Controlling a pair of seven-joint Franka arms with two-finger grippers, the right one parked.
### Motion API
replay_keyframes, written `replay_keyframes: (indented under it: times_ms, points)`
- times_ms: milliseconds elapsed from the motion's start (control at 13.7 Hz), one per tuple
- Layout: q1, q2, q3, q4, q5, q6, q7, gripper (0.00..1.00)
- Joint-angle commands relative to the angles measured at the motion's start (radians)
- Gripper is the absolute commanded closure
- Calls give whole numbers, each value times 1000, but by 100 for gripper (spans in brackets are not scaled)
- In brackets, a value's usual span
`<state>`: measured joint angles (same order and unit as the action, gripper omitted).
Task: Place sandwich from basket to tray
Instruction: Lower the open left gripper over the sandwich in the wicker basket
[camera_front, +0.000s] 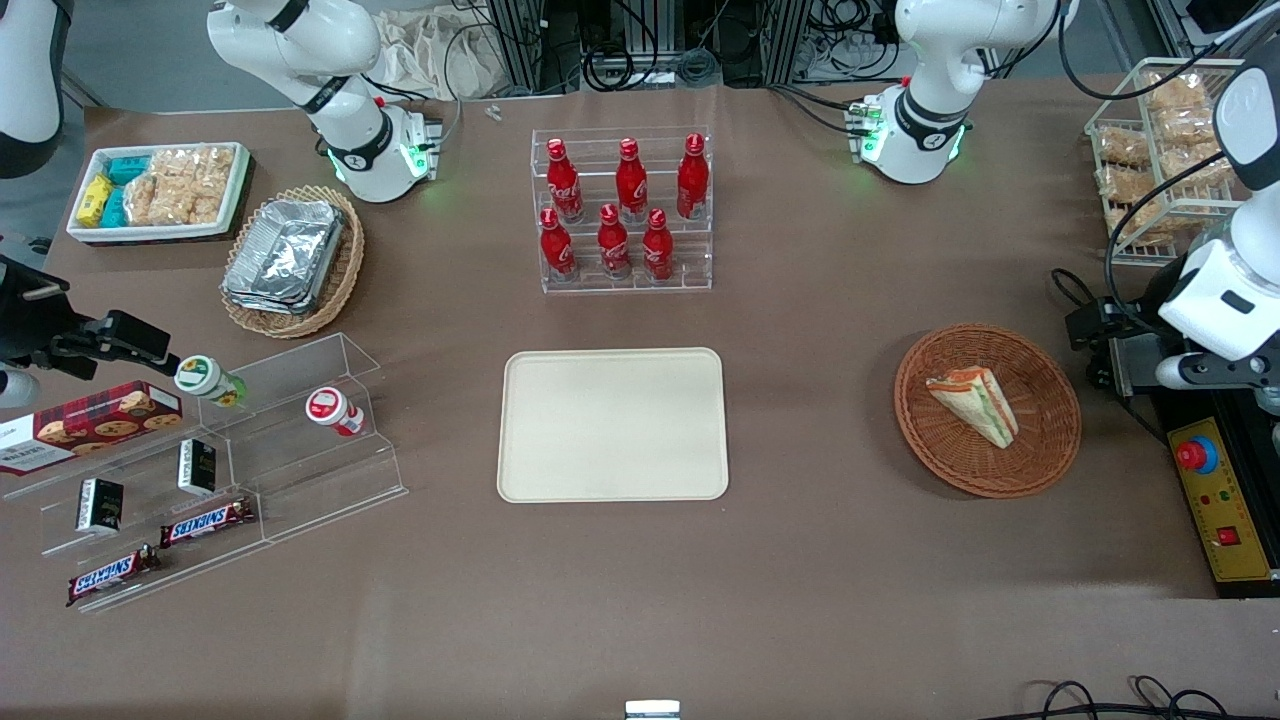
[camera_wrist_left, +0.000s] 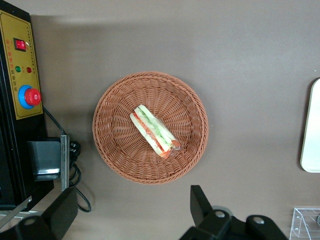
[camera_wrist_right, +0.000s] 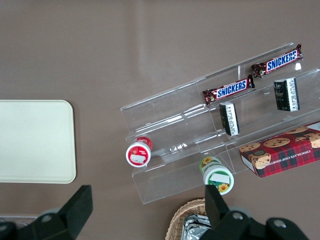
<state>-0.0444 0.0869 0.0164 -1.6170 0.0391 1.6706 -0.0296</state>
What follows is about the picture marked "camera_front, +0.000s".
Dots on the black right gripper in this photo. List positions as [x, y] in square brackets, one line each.
[22, 322]

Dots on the triangular sandwich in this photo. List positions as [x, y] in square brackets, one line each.
[975, 405]

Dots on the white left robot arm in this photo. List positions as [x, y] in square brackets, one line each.
[930, 60]

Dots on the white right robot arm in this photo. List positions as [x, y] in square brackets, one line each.
[385, 170]

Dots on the white rectangular snack tray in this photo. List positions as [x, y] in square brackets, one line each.
[80, 232]

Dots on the oval light wicker basket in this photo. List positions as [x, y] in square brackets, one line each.
[345, 270]

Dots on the beige plastic tray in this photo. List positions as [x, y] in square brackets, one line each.
[612, 425]

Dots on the round brown wicker basket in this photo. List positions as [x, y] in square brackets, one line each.
[1040, 440]

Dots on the red cookie box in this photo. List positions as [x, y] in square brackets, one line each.
[90, 425]

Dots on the green-capped yogurt bottle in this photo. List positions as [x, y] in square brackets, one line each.
[200, 376]

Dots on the teal snack packet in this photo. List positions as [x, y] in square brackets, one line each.
[115, 208]
[128, 168]

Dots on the yellow snack packet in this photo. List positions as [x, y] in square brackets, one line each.
[95, 200]

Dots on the small black box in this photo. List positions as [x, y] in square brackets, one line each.
[100, 505]
[197, 467]

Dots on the clear bag of rice crackers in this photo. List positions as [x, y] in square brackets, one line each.
[210, 180]
[158, 200]

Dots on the silver foil container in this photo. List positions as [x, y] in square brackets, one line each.
[285, 250]
[262, 305]

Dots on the Snickers chocolate bar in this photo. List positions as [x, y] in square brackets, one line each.
[205, 523]
[108, 575]

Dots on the red-capped yogurt bottle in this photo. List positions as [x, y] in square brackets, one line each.
[328, 407]

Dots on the clear acrylic stepped shelf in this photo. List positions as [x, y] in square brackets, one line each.
[300, 470]

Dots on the cream cloth bag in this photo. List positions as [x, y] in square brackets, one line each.
[430, 55]

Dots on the red cola bottle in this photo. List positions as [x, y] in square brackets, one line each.
[693, 180]
[631, 185]
[614, 243]
[557, 245]
[565, 185]
[657, 245]

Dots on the clear acrylic bottle rack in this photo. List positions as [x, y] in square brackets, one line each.
[620, 285]

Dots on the black tabletop appliance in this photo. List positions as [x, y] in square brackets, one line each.
[1130, 360]

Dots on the bagged fried snack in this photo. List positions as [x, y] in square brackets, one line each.
[1122, 147]
[1140, 222]
[1175, 92]
[1125, 183]
[1188, 125]
[1190, 165]

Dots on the yellow emergency-stop control box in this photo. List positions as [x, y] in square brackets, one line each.
[1225, 505]

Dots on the metal appliance pan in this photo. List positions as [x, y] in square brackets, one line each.
[1270, 402]

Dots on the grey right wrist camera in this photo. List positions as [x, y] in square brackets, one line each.
[15, 388]

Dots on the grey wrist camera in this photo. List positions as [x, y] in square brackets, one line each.
[1205, 373]
[15, 388]

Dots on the aluminium frame rack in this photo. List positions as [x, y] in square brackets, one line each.
[520, 40]

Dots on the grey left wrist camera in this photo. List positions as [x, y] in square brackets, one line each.
[1205, 373]

